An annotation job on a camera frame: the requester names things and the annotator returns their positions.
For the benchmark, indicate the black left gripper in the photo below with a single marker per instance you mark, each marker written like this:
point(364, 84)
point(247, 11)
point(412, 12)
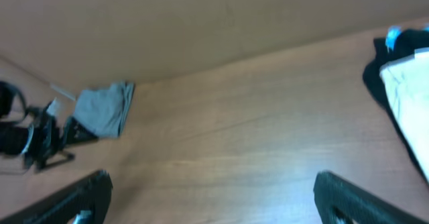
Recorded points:
point(46, 145)

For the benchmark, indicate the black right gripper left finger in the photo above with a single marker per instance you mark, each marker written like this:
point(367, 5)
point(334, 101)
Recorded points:
point(86, 201)

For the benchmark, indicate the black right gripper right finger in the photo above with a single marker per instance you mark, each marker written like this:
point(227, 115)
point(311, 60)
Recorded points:
point(340, 201)

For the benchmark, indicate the grey shorts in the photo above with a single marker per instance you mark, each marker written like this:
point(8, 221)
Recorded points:
point(104, 111)

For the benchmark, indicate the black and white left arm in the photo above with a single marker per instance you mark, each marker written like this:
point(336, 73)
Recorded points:
point(16, 134)

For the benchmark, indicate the beige shorts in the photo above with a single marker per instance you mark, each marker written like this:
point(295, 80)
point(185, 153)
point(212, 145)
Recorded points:
point(406, 86)

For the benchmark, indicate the light blue garment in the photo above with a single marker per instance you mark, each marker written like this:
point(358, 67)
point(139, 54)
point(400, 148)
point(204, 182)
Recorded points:
point(409, 39)

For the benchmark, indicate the black garment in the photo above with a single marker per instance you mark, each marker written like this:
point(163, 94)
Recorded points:
point(376, 88)

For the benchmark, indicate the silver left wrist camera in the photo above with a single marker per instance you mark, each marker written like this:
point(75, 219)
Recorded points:
point(54, 108)

